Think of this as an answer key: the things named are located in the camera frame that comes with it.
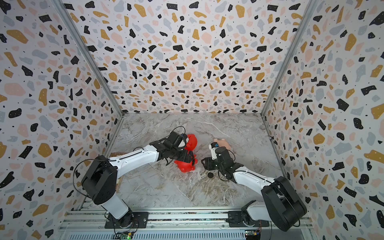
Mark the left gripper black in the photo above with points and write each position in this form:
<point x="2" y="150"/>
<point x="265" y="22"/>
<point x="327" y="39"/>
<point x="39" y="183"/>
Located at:
<point x="189" y="159"/>

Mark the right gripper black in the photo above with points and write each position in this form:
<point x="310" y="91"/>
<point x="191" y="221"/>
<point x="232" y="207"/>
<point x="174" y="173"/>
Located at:
<point x="208" y="164"/>

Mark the pink piggy bank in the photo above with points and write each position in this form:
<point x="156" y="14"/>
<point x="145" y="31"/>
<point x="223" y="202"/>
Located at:
<point x="223" y="143"/>

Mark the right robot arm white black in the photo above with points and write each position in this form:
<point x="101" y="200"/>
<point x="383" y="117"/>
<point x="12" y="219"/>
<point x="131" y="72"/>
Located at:
<point x="282" y="204"/>

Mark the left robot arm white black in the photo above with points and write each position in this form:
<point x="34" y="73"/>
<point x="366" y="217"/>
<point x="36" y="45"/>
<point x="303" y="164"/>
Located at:
<point x="101" y="178"/>

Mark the wooden chessboard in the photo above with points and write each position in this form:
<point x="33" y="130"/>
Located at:
<point x="117" y="165"/>

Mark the right circuit board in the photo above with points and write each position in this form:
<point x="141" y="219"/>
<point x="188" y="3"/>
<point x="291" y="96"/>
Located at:
<point x="253" y="235"/>

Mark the circuit board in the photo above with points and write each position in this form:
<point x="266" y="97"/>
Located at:
<point x="253" y="235"/>
<point x="126" y="236"/>

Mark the left circuit board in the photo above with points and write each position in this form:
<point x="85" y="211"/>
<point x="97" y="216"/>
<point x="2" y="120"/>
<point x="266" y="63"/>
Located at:
<point x="126" y="236"/>

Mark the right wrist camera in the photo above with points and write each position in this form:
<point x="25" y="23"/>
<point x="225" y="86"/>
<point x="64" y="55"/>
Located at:
<point x="213" y="146"/>

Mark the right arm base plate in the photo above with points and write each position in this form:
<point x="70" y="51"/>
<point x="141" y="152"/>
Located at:
<point x="242" y="219"/>

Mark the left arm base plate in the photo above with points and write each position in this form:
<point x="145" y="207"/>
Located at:
<point x="131" y="220"/>

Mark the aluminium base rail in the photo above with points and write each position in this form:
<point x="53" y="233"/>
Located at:
<point x="205" y="223"/>

